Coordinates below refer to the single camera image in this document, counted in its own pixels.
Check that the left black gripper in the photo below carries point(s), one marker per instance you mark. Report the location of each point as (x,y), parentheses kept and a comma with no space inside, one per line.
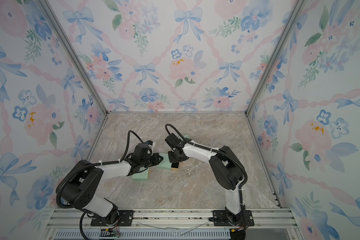
(155,156)

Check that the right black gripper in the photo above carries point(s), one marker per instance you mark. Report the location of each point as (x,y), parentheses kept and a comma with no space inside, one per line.
(171,159)

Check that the small green jewelry box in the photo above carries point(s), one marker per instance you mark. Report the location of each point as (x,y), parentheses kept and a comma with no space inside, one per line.
(141,175)

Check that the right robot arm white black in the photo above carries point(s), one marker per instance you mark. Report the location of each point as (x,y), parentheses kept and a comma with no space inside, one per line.
(227,169)

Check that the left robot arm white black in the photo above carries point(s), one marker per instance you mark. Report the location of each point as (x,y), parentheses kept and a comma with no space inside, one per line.
(78,189)

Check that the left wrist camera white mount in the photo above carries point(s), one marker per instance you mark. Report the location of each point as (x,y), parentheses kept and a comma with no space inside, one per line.
(151,144)

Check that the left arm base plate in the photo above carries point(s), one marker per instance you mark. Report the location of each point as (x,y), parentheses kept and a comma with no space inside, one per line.
(121,218)

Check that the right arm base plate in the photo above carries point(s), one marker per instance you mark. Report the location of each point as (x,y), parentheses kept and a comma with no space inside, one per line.
(226,219)

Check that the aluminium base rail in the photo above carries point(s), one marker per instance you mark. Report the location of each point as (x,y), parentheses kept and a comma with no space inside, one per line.
(175,224)

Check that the aluminium frame post left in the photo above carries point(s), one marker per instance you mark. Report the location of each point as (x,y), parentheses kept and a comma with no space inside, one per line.
(74,58)

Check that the aluminium frame post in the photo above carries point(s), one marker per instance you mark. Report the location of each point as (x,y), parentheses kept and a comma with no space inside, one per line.
(279,47)
(74,58)

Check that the aluminium frame post right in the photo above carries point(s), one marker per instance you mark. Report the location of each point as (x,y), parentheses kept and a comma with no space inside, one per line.
(279,47)

